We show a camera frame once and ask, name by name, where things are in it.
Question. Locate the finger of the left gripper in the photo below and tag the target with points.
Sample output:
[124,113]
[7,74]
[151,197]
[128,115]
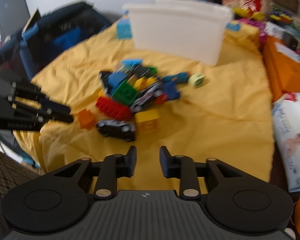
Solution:
[28,103]
[50,117]

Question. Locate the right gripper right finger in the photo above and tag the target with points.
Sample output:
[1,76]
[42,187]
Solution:
[183,168]

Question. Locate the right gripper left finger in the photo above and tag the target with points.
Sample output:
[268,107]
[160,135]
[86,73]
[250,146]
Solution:
[110,170]

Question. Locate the black white toy car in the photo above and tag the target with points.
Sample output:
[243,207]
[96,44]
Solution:
[117,129]

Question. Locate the yellow duplo brick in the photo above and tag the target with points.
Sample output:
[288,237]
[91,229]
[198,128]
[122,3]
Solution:
[147,121]

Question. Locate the long red duplo brick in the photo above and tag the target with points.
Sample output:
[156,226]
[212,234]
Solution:
[114,109]

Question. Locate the green duplo brick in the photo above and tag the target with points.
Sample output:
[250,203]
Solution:
[124,93]

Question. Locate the red green white race car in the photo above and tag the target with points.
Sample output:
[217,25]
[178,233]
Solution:
[147,96]

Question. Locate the orange duplo brick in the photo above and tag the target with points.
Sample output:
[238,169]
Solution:
[86,119]

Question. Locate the dark blue bag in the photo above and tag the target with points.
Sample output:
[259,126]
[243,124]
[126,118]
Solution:
[29,51]

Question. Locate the blue duplo brick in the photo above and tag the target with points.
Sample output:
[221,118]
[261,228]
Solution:
[116,78]

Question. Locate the blue arch block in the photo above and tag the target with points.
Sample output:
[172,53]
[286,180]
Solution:
[171,91]

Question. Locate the pale green toy block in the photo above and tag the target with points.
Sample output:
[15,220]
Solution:
[196,80]

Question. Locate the teal toy figure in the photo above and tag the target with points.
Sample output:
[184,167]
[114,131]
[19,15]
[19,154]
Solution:
[181,77]

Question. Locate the light blue flat brick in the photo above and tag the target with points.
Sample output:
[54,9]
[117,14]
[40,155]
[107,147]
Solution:
[131,62]

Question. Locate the grey cabinet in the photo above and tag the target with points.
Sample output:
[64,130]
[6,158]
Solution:
[14,14]

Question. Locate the light blue small box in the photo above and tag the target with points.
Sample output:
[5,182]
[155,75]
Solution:
[123,29]

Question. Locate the white baby wipes pack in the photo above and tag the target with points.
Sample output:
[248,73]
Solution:
[286,124]

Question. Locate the white plastic storage bin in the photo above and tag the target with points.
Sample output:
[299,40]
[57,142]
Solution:
[187,28]

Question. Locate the orange cardboard box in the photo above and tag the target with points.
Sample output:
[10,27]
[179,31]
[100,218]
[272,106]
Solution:
[283,71]

